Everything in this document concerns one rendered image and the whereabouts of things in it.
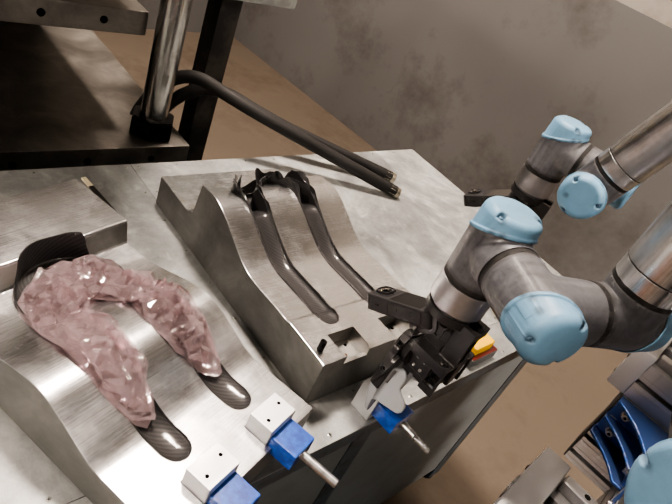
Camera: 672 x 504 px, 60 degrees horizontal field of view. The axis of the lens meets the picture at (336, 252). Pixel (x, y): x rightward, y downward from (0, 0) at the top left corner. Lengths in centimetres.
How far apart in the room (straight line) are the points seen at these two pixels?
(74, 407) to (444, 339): 45
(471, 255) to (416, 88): 288
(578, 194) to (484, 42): 237
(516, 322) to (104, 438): 46
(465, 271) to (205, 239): 48
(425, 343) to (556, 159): 51
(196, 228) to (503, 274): 57
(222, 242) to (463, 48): 258
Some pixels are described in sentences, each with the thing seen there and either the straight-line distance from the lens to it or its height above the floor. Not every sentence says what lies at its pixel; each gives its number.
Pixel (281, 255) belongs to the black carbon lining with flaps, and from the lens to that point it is 98.
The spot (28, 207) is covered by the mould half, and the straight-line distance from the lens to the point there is 92.
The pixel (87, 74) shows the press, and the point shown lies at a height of 79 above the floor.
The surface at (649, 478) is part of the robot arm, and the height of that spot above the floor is 120.
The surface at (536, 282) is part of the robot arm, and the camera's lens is 64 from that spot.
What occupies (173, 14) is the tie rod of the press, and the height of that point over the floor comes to 107.
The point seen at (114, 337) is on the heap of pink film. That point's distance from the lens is 74.
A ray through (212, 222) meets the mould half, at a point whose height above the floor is 89.
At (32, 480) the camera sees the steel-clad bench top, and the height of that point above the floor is 80.
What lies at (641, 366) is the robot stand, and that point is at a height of 97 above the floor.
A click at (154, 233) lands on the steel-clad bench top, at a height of 80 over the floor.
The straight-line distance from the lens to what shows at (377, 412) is 90.
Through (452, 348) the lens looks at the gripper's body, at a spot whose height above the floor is 100.
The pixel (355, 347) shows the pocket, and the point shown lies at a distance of 91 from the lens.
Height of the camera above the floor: 146
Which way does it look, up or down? 34 degrees down
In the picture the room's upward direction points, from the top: 25 degrees clockwise
